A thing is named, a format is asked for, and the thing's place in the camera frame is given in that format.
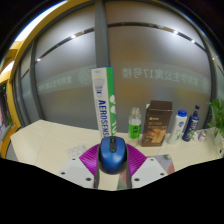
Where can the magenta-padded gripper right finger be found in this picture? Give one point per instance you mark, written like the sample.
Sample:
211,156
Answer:
137,160

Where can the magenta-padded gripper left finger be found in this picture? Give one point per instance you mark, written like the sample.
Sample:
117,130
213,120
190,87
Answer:
87,161

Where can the blue and black computer mouse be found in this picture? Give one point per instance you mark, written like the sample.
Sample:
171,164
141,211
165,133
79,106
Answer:
112,155

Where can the pastel floral mouse pad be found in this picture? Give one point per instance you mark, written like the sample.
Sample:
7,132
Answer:
167,163

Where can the clear bottle with green label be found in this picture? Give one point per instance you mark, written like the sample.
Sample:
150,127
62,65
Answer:
134,128

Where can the brown cracker box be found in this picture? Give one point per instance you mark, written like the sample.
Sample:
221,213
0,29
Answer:
156,125

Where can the white shampoo bottle blue cap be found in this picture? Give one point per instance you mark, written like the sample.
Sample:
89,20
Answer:
177,128

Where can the tall white green shuttlecock tube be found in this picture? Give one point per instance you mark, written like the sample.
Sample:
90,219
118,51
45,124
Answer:
104,100

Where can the dark blue pump bottle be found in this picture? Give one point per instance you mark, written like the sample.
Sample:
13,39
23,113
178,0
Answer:
191,126

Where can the small white jar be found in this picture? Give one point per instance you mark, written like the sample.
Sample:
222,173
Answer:
202,135

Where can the green potted plant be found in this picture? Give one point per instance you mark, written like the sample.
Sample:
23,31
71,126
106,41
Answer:
218,116

